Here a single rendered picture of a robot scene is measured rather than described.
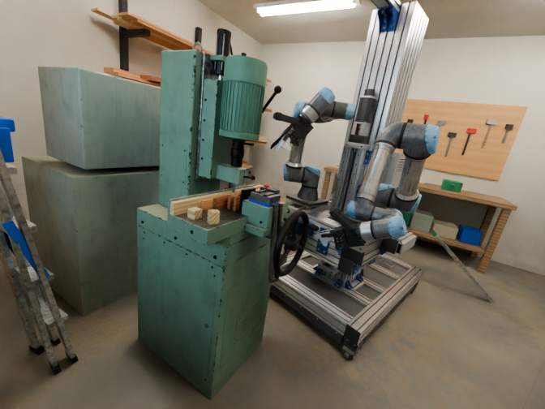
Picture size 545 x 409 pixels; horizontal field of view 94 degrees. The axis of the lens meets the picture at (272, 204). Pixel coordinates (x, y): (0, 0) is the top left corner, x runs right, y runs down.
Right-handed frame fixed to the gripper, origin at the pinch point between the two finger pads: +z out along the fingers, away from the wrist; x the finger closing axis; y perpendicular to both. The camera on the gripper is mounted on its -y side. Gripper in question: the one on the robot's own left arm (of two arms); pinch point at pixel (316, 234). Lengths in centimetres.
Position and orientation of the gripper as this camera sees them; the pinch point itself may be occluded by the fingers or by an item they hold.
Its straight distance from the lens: 114.5
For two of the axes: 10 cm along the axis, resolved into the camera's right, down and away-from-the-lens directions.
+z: -7.8, 2.2, 5.9
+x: 5.4, -2.4, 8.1
